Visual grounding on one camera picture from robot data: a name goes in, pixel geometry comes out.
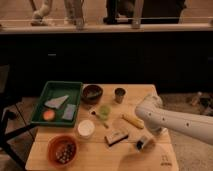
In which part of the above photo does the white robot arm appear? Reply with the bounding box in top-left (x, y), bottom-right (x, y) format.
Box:
top-left (135, 94), bottom-right (213, 145)

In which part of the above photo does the small metal cup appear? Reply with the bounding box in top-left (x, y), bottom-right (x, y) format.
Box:
top-left (114, 88), bottom-right (126, 104)

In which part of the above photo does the black block eraser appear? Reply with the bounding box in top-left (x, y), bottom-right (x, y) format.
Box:
top-left (105, 130), bottom-right (129, 147)

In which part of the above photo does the black chair frame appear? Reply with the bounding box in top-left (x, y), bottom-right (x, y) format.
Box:
top-left (0, 96), bottom-right (38, 169)

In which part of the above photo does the white round lid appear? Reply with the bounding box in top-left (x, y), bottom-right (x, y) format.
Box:
top-left (77, 120), bottom-right (95, 138)

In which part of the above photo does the dark brown bowl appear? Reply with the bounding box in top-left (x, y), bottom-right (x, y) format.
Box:
top-left (82, 84), bottom-right (103, 105)

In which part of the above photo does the white handled dish brush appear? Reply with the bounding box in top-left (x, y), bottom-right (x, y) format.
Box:
top-left (136, 135), bottom-right (154, 151)

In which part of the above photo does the orange round fruit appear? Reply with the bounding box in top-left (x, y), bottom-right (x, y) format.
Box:
top-left (43, 110), bottom-right (55, 121)

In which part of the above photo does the grey triangular cloth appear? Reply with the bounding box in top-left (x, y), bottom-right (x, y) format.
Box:
top-left (44, 95), bottom-right (68, 109)

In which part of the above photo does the yellow wooden stick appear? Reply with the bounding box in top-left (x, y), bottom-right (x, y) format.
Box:
top-left (122, 114), bottom-right (144, 129)

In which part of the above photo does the green plastic tray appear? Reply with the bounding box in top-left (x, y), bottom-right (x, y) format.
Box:
top-left (31, 81), bottom-right (83, 127)

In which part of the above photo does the orange bowl with beads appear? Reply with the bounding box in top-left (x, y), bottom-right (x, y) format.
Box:
top-left (47, 135), bottom-right (78, 169)

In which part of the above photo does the grey rectangular sponge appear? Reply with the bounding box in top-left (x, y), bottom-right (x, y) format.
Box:
top-left (62, 104), bottom-right (76, 120)

